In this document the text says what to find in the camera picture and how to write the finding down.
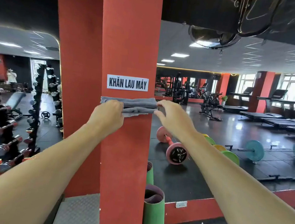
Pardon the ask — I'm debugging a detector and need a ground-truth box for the person's left hand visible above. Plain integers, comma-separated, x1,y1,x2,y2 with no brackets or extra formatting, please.
86,97,126,140

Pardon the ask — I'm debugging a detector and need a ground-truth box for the person's right hand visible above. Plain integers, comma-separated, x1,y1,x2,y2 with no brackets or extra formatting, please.
150,98,202,146

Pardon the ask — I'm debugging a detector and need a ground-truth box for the grey towel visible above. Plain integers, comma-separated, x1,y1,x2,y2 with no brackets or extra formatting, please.
99,92,160,122

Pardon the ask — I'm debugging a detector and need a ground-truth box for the person's right forearm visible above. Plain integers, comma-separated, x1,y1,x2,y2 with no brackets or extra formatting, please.
174,130,295,224

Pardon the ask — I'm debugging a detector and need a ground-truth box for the person's left forearm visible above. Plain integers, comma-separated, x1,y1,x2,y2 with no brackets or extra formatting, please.
0,112,116,224

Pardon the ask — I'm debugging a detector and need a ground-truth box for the black weight machine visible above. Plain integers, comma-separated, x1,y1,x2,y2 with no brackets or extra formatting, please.
164,71,192,106

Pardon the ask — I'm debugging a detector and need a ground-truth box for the pink plate barbell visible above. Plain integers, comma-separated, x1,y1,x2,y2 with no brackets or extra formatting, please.
153,125,191,166

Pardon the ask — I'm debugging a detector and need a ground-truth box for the black exercise machine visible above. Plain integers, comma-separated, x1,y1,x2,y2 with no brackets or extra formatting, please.
198,91,226,122

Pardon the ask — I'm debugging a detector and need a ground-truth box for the white paper sign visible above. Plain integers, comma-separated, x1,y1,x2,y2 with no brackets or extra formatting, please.
105,73,149,93

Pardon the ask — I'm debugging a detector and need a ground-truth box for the green weight plate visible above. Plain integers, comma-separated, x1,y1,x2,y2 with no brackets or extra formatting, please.
221,150,241,166
203,136,217,146

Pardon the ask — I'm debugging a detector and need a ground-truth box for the tall black dumbbell tower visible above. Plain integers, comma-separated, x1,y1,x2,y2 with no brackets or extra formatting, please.
22,63,50,156
39,66,71,133

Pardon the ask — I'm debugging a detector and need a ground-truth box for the black treadmill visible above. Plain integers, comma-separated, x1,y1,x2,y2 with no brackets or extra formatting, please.
218,84,254,115
261,87,295,130
239,85,288,124

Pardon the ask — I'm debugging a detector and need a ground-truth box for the green rolled exercise mat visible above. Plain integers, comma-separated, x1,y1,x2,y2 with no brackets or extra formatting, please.
145,161,157,186
141,184,171,224

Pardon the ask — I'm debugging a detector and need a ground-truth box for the red pillar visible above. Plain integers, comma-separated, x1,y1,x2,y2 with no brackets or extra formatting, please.
28,0,168,224

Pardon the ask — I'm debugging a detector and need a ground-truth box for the teal plate barbell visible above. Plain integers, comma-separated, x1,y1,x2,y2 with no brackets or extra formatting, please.
236,134,295,167

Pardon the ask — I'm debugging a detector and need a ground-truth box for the grey checker plate base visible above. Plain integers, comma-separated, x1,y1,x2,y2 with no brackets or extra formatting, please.
51,188,104,224

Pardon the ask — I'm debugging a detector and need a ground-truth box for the black wall fan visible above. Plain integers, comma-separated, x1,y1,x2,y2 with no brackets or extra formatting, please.
230,0,295,43

